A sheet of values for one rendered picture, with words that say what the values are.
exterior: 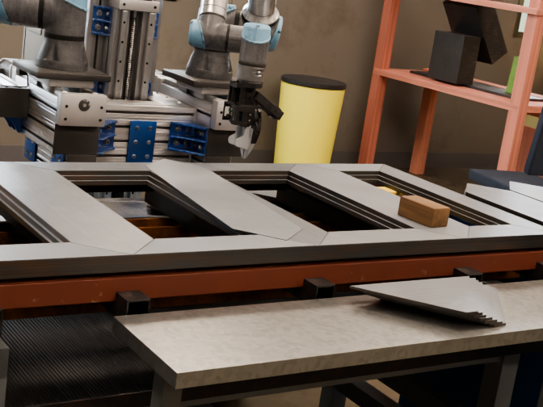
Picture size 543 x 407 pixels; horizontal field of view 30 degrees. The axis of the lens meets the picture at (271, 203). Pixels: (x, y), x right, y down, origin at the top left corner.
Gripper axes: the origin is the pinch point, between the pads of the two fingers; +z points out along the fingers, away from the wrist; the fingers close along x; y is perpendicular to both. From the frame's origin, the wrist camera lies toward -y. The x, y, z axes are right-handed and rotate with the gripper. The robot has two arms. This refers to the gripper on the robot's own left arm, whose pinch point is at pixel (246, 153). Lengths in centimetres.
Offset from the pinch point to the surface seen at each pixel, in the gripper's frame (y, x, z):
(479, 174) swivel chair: -251, -155, 47
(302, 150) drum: -234, -297, 69
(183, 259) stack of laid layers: 51, 61, 7
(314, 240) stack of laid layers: 16, 58, 6
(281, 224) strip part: 17.7, 46.2, 5.6
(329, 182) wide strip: -22.2, 9.9, 5.8
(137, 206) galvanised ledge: 17.2, -27.8, 22.8
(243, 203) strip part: 17.0, 28.0, 5.7
